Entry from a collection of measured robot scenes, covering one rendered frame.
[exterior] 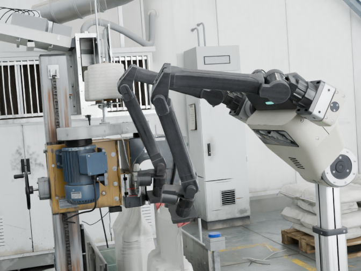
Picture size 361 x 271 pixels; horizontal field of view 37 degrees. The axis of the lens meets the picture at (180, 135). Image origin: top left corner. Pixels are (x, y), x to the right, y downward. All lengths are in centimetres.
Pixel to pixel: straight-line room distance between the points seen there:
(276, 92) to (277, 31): 570
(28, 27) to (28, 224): 182
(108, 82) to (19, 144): 297
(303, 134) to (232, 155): 450
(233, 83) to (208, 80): 8
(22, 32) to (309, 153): 342
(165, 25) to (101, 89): 353
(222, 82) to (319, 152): 49
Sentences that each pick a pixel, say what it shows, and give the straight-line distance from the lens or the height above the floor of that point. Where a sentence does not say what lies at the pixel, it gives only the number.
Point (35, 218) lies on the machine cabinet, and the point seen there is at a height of 52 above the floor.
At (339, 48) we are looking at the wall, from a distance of 789.
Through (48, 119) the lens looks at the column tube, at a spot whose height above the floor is 146.
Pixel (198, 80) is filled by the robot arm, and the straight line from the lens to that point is 174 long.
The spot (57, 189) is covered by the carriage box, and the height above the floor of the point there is 114.
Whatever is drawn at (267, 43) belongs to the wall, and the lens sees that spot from 735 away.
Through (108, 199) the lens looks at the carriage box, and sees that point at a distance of 258.
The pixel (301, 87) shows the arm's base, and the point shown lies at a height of 151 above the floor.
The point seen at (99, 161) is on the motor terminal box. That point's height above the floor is 127.
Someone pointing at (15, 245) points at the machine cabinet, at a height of 28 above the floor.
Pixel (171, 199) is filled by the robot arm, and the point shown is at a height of 114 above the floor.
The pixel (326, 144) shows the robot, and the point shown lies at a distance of 204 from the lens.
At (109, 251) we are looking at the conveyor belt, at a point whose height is 38.
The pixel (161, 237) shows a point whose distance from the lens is 232.
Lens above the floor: 147
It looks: 3 degrees down
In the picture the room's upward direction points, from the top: 4 degrees counter-clockwise
